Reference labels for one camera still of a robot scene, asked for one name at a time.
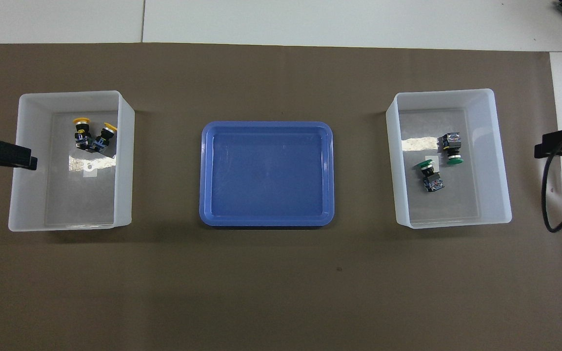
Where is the brown table mat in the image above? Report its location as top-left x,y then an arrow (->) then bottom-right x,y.
0,43 -> 562,351

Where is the translucent white plastic box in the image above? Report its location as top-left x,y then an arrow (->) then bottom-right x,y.
385,88 -> 513,229
8,90 -> 136,233

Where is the yellow push button switch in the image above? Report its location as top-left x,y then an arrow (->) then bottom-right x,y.
73,117 -> 93,150
90,122 -> 119,154

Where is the green push button switch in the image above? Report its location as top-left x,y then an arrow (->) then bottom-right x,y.
440,132 -> 464,167
417,159 -> 444,194

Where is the blue plastic tray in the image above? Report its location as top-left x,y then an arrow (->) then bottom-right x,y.
199,121 -> 335,228

